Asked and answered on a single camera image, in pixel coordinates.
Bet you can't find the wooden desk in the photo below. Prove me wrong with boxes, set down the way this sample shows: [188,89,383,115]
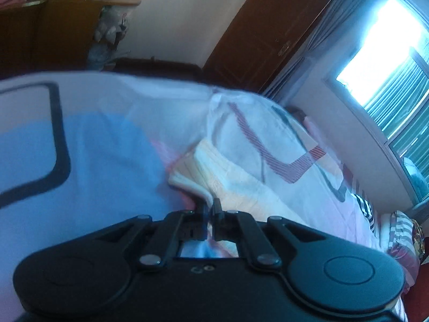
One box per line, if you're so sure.
[0,0,142,76]

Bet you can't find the pink pillow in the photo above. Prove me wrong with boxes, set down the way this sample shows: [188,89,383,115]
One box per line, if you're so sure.
[287,107,324,143]

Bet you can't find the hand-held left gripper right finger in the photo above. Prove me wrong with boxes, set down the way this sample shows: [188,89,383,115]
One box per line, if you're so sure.
[210,198,327,272]

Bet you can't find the window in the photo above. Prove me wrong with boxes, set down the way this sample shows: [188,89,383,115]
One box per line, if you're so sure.
[334,0,429,208]

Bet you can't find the hanging plastic bags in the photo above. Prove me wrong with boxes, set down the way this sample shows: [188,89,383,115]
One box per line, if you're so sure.
[88,6,131,66]

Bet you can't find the cream knitted garment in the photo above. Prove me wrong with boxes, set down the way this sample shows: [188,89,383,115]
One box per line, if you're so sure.
[167,140,273,216]

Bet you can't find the striped garment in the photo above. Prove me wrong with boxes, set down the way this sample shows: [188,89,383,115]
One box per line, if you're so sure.
[353,193,375,231]

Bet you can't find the striped pillow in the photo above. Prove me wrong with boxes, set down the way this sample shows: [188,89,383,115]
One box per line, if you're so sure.
[384,210,423,296]

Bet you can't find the brown wooden door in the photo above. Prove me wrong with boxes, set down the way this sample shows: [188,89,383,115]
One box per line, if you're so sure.
[201,0,343,95]

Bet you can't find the grey curtain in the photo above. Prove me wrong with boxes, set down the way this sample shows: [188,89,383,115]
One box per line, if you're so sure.
[261,0,406,103]

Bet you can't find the dark wooden bed frame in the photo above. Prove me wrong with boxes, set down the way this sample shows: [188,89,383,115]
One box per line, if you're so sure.
[109,57,203,83]

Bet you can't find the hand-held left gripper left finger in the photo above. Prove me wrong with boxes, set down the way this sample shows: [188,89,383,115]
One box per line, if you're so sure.
[92,199,211,273]

